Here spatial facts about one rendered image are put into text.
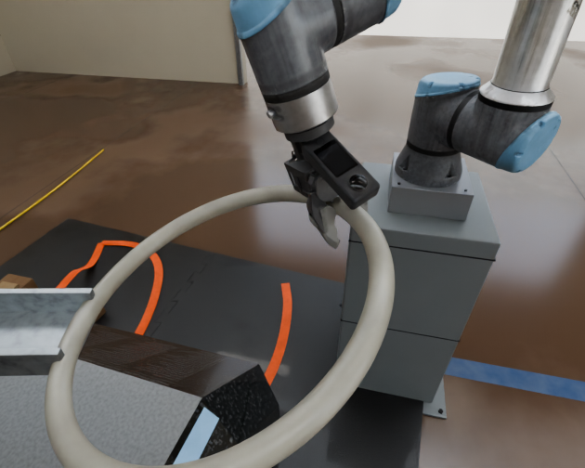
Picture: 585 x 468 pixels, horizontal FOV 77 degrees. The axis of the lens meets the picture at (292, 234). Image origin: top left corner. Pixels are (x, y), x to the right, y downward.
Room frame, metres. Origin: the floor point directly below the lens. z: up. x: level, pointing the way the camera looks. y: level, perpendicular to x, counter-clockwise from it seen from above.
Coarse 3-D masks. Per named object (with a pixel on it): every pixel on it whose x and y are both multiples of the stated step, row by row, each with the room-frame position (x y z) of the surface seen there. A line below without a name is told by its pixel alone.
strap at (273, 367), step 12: (108, 240) 1.82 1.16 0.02; (120, 240) 1.82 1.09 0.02; (96, 252) 1.71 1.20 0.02; (156, 264) 1.59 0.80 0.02; (72, 276) 1.41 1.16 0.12; (156, 276) 1.49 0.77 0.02; (156, 288) 1.40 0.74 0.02; (288, 288) 1.38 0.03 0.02; (156, 300) 1.31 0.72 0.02; (288, 300) 1.30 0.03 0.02; (288, 312) 1.22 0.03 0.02; (144, 324) 1.16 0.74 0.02; (288, 324) 1.14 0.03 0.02; (276, 348) 1.01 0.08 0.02; (276, 360) 0.94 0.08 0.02; (276, 372) 0.88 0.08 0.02
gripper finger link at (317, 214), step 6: (312, 192) 0.46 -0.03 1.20; (312, 198) 0.45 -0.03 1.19; (306, 204) 0.46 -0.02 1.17; (312, 204) 0.45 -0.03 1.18; (318, 204) 0.45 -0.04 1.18; (324, 204) 0.46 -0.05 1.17; (312, 210) 0.44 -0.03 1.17; (318, 210) 0.45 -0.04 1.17; (312, 216) 0.45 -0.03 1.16; (318, 216) 0.45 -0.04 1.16; (318, 222) 0.45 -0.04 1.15; (318, 228) 0.46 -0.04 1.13
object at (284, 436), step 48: (240, 192) 0.58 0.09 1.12; (288, 192) 0.54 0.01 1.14; (144, 240) 0.52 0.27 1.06; (384, 240) 0.36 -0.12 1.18; (96, 288) 0.42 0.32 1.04; (384, 288) 0.28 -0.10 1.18; (48, 384) 0.25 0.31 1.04; (336, 384) 0.18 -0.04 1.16; (48, 432) 0.19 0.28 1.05; (288, 432) 0.15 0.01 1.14
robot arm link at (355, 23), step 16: (336, 0) 0.49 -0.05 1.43; (352, 0) 0.50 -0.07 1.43; (368, 0) 0.51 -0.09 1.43; (384, 0) 0.52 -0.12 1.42; (400, 0) 0.55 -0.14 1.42; (336, 16) 0.48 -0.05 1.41; (352, 16) 0.50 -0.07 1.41; (368, 16) 0.51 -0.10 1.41; (384, 16) 0.54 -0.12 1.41; (352, 32) 0.51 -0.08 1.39
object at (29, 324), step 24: (48, 288) 0.41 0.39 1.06; (72, 288) 0.41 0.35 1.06; (0, 312) 0.39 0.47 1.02; (24, 312) 0.39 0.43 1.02; (48, 312) 0.40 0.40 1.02; (72, 312) 0.40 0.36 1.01; (0, 336) 0.35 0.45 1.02; (24, 336) 0.35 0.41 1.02; (48, 336) 0.35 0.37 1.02; (0, 360) 0.29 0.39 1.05; (24, 360) 0.29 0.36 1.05; (48, 360) 0.29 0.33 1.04
